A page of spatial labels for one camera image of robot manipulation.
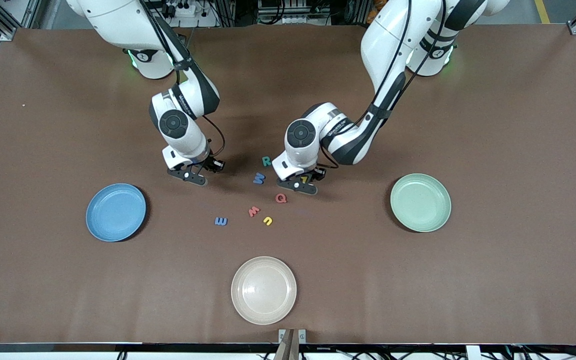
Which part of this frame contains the blue plate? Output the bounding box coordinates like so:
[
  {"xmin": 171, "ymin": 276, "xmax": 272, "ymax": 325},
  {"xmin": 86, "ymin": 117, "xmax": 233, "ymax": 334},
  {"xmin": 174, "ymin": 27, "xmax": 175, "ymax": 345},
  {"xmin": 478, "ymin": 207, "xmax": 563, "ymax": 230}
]
[{"xmin": 85, "ymin": 183, "xmax": 147, "ymax": 243}]

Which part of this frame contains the green plate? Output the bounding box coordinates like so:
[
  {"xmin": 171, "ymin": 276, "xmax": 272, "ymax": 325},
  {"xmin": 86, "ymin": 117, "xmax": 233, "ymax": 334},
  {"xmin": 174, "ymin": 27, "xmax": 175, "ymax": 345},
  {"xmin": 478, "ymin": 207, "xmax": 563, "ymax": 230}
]
[{"xmin": 389, "ymin": 173, "xmax": 452, "ymax": 233}]

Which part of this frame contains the beige plate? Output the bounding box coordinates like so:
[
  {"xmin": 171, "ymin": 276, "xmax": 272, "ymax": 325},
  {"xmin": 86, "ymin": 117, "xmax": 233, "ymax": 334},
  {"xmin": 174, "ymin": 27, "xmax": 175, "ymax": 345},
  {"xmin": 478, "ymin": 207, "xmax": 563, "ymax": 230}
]
[{"xmin": 230, "ymin": 256, "xmax": 298, "ymax": 326}]

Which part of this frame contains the white power strip with plugs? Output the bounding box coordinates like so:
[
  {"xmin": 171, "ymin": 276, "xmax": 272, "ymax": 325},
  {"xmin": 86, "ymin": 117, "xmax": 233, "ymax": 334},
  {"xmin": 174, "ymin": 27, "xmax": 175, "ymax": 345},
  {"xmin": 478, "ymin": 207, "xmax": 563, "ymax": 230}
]
[{"xmin": 160, "ymin": 0, "xmax": 209, "ymax": 18}]

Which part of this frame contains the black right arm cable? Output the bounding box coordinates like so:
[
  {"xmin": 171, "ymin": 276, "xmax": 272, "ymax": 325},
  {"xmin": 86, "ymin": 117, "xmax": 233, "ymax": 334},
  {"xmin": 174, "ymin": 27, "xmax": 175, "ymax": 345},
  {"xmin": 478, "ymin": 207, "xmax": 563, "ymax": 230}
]
[{"xmin": 138, "ymin": 0, "xmax": 227, "ymax": 160}]

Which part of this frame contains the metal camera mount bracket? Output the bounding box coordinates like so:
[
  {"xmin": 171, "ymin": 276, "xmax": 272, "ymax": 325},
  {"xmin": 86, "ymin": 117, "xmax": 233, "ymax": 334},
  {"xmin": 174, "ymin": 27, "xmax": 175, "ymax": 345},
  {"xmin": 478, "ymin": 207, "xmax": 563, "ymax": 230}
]
[{"xmin": 274, "ymin": 328, "xmax": 307, "ymax": 360}]

